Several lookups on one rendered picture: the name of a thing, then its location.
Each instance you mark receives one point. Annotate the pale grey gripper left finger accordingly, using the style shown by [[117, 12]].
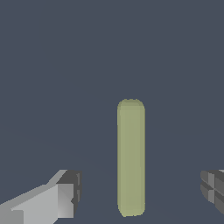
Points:
[[43, 201]]

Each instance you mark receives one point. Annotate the olive green rounded bar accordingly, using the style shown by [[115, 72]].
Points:
[[131, 157]]

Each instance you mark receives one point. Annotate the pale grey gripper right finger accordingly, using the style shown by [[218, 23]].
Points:
[[214, 186]]

